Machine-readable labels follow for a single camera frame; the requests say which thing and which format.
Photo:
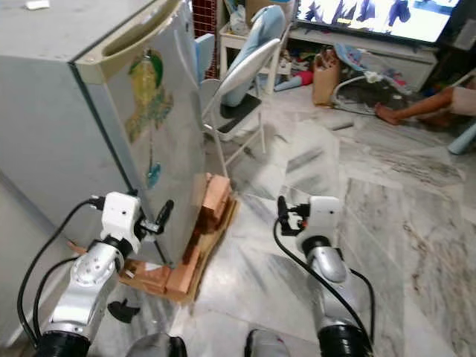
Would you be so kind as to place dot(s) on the red mesh rack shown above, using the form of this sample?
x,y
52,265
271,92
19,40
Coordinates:
x,y
204,15

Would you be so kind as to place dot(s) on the white folding chair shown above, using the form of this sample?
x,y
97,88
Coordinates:
x,y
249,67

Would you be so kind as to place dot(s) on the small black floor scrap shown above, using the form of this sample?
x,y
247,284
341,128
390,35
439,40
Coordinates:
x,y
123,311

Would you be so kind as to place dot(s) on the brown paper bag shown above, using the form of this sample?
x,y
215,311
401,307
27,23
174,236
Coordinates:
x,y
326,82

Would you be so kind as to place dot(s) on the robot leg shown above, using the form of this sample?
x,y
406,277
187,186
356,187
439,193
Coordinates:
x,y
268,348
156,348

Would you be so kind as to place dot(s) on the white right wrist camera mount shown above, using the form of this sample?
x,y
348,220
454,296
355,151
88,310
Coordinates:
x,y
326,216

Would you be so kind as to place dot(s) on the light blue rounded object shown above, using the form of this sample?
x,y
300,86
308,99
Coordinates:
x,y
462,140

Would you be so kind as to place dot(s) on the robot left leg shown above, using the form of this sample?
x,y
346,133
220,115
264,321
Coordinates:
x,y
156,348

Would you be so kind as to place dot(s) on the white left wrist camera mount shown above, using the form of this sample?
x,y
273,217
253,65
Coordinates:
x,y
121,216

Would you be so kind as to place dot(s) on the light blue covered chair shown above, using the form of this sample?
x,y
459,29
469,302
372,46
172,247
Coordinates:
x,y
268,26

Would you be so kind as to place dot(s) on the white television stand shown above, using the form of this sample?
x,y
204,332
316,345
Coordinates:
x,y
409,63

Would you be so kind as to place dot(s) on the flat screen television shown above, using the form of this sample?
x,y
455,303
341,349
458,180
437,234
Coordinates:
x,y
416,26

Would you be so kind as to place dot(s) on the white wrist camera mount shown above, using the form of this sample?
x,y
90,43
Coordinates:
x,y
326,216
121,216

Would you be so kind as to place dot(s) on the baby bouncer with white frame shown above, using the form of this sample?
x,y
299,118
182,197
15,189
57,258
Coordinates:
x,y
353,56

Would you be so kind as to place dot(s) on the grey fridge with yellow-green sticker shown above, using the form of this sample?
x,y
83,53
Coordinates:
x,y
59,126

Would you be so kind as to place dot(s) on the robot right leg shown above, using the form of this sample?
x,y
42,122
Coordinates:
x,y
268,348

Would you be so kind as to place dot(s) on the small white side shelf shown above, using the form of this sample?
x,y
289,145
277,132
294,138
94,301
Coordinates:
x,y
230,37

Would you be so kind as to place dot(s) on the small white flat object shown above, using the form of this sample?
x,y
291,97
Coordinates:
x,y
37,4

